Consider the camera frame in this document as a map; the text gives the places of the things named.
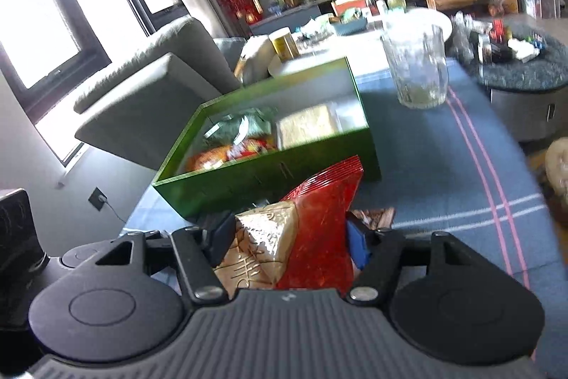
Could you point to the light blue tray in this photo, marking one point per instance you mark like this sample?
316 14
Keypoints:
350 27

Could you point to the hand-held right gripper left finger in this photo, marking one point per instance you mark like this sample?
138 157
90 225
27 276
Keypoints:
219 241

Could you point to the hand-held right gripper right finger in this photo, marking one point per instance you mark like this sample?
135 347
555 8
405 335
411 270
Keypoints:
359 248

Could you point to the brown snack packet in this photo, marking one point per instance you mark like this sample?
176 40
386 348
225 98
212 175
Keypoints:
379 219

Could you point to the blue striped tablecloth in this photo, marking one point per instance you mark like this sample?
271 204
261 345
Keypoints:
443 166

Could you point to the red yellow snack bag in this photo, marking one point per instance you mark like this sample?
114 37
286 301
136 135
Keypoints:
217 157

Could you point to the clear rice cracker packet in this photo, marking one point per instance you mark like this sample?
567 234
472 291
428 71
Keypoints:
306 126

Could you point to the green white snack packet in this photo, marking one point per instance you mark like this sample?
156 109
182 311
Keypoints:
246 126

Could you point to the yellow can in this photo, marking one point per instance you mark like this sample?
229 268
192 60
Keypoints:
284 46

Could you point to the grey television cabinet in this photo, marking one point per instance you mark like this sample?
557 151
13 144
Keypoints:
293 15

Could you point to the grey armchair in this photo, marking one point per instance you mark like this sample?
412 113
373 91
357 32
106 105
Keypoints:
146 108

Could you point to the black wall socket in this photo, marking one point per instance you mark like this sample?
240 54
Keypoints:
97 198

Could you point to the clear storage box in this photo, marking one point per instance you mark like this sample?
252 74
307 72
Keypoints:
539 4

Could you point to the green cardboard box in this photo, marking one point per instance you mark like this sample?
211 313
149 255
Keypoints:
248 183

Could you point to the dark round side table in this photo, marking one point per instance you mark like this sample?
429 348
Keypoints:
523 77

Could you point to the red beige round-print packet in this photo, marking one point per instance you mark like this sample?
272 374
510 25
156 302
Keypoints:
310 237

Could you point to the white oval coffee table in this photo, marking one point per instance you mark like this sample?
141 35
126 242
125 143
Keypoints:
417 19

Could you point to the white cushion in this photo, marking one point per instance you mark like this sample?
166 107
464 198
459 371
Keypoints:
257 59

